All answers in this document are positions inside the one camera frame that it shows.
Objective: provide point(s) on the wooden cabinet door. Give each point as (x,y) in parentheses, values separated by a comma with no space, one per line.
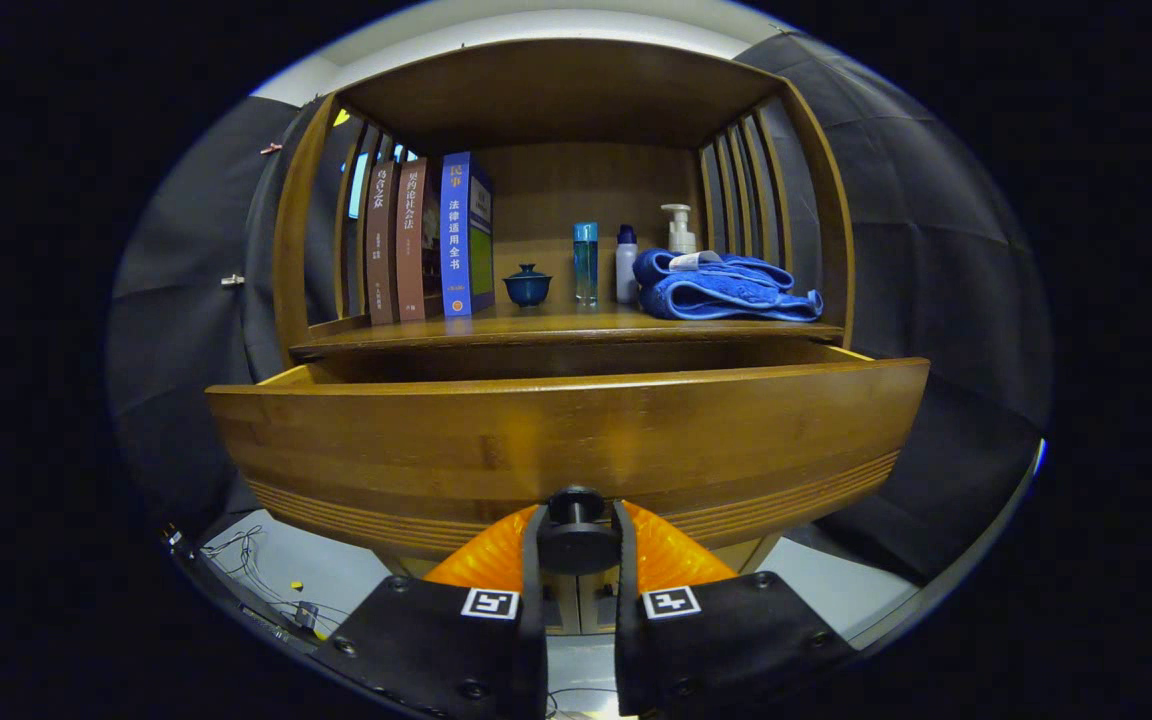
(604,600)
(561,605)

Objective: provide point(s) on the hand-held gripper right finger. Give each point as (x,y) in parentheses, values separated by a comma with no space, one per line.
(628,640)

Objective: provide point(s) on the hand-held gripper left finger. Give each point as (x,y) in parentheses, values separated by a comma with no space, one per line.
(533,640)

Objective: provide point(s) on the blue book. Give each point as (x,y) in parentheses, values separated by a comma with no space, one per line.
(456,240)

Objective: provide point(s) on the blue folded towel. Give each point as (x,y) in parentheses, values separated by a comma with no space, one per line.
(726,295)

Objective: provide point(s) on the teal glass bottle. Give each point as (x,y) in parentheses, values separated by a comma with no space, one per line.
(585,265)

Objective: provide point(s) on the dark blue lidded teacup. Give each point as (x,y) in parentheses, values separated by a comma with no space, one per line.
(527,290)

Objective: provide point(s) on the reddish brown book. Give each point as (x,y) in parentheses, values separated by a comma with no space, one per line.
(411,250)

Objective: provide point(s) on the white pump bottle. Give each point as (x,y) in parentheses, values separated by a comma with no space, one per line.
(681,238)

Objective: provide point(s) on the black backdrop cloth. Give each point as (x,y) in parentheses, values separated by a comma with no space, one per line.
(936,250)

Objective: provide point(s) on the wooden countertop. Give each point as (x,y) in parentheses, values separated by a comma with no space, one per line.
(536,322)

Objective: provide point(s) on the white bottle with blue cap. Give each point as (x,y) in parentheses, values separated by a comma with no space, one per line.
(626,270)

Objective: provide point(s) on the dark brown book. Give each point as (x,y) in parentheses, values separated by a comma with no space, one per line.
(382,250)

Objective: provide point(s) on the wooden cabinet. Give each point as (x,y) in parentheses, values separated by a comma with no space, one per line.
(576,190)

